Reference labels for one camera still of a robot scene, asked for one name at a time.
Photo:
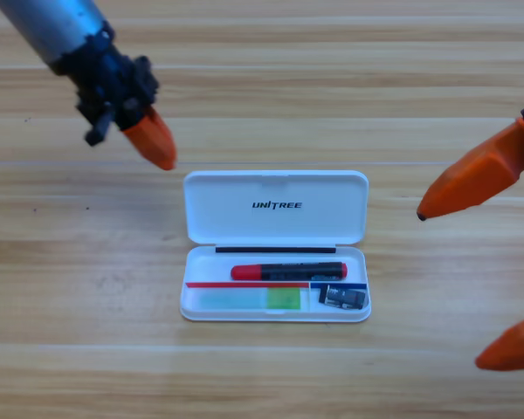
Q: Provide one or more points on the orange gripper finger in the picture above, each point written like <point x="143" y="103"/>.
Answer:
<point x="515" y="347"/>

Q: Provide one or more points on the red and black marker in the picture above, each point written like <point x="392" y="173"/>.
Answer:
<point x="288" y="271"/>

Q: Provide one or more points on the green and white highlighter pen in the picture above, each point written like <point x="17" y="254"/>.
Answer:
<point x="262" y="300"/>

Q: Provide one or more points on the white Unitree pencil case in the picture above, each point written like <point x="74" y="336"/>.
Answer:
<point x="275" y="227"/>

